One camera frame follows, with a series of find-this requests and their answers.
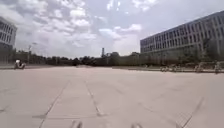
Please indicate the distant tower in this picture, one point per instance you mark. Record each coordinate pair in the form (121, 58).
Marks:
(102, 51)

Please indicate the long row of trees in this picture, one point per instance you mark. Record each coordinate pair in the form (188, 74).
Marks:
(86, 60)

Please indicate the grey stone slab plaza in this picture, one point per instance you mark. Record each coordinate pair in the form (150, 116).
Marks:
(110, 96)

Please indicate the robot's own part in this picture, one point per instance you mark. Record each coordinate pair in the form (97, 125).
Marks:
(136, 125)
(76, 124)

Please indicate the row of parked bicycles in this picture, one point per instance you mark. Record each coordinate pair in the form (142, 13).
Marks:
(186, 68)

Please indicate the long grey windowed building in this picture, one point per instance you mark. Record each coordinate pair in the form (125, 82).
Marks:
(186, 40)

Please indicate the pale building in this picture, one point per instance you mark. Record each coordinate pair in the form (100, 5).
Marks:
(6, 38)

